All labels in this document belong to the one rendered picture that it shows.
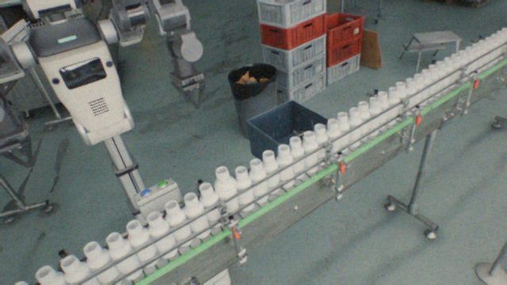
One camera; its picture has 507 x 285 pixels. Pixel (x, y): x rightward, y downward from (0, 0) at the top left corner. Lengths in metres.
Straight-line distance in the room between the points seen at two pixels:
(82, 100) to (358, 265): 1.76
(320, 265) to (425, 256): 0.64
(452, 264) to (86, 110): 2.13
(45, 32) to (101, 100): 0.29
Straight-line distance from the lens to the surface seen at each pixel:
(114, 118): 1.42
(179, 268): 1.09
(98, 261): 1.00
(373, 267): 2.21
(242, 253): 1.10
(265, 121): 1.75
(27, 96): 4.89
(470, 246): 2.48
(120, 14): 1.25
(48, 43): 1.39
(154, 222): 0.97
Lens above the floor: 1.83
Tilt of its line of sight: 36 degrees down
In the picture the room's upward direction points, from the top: 8 degrees counter-clockwise
